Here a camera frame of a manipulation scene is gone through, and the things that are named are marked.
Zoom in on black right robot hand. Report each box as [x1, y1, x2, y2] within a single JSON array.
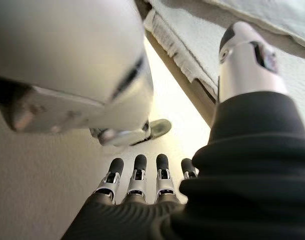
[[59, 21, 305, 240]]

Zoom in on brown upholstered bed frame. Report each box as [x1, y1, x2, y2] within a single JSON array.
[[134, 0, 217, 127]]

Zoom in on white fringed throw blanket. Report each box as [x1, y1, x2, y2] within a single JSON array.
[[143, 0, 305, 101]]

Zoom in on beige bedspread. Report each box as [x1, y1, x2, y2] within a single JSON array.
[[199, 0, 305, 62]]

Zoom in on white duvet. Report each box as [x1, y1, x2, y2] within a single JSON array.
[[212, 0, 305, 50]]

